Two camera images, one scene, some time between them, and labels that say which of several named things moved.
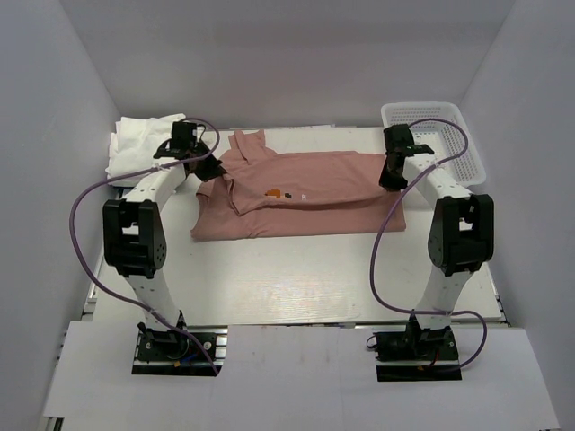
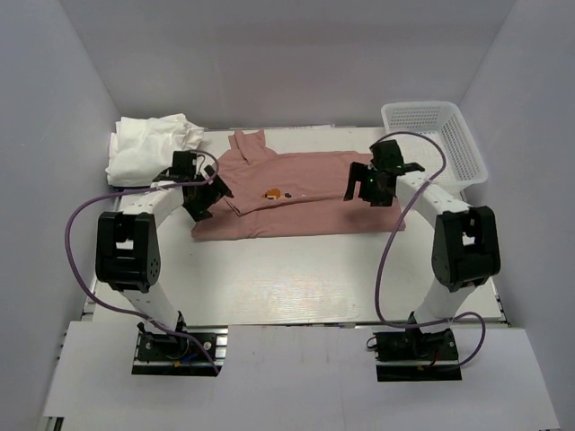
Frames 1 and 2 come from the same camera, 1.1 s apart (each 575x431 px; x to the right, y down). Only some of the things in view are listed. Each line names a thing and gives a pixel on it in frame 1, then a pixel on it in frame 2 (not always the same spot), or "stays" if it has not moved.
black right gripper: x=390 y=183 → x=358 y=173
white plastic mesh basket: x=440 y=127 stays
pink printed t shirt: x=267 y=194 stays
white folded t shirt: x=135 y=144 stays
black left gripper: x=212 y=171 → x=216 y=190
